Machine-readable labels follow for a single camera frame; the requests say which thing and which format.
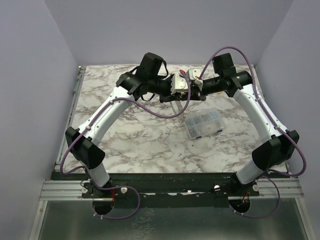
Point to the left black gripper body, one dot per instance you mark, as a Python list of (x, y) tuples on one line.
[(164, 89)]

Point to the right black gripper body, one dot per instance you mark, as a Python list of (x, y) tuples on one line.
[(198, 92)]

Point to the clear plastic screw box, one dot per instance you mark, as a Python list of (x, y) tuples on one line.
[(204, 123)]

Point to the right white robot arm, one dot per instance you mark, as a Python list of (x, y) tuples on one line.
[(277, 141)]

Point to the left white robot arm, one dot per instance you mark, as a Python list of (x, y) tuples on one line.
[(83, 142)]

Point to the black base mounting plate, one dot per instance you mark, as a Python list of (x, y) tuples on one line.
[(165, 190)]

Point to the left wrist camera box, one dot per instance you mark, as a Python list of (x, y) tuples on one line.
[(178, 84)]

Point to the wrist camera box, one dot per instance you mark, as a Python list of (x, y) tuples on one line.
[(178, 84), (194, 75)]

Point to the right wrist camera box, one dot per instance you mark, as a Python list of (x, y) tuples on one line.
[(194, 75)]

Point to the aluminium rail left side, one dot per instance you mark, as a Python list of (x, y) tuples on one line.
[(75, 97)]

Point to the aluminium rail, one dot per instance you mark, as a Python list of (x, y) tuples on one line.
[(75, 97), (62, 190)]

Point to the aluminium rail front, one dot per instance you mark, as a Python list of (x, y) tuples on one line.
[(62, 190)]

